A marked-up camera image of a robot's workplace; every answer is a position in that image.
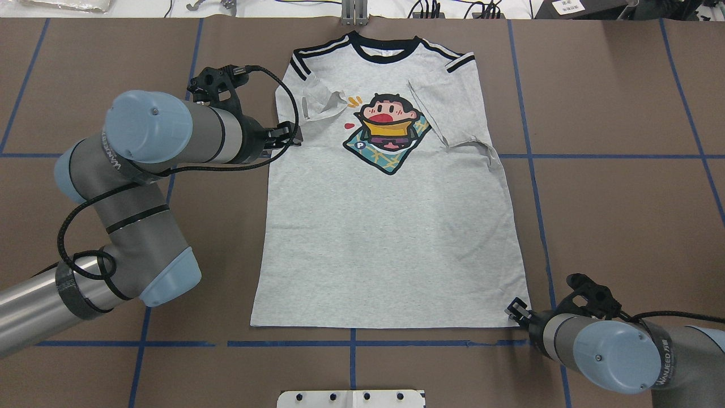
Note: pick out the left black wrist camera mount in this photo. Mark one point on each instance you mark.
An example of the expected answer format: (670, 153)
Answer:
(217, 87)

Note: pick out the aluminium frame post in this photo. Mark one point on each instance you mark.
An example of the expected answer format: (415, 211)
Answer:
(354, 12)

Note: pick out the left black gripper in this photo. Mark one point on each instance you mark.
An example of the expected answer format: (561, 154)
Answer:
(253, 141)

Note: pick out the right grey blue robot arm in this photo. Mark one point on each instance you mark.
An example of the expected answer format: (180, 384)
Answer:
(679, 366)

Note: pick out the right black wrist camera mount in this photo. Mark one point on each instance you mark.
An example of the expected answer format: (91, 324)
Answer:
(589, 299)

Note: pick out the white camera mast base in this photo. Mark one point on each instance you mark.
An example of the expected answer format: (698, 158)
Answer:
(353, 398)

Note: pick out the grey cartoon print t-shirt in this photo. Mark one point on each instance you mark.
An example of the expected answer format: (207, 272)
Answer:
(395, 212)

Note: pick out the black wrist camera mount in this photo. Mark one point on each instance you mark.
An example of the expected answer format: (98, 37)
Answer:
(589, 299)
(217, 87)

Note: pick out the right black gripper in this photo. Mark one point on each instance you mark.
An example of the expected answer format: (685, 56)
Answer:
(536, 324)

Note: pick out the white plastic bag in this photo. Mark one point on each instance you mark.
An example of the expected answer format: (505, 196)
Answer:
(86, 6)

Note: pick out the black box with label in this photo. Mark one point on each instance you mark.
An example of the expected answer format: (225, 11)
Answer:
(585, 10)

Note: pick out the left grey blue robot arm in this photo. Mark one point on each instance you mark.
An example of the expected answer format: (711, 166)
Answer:
(122, 241)

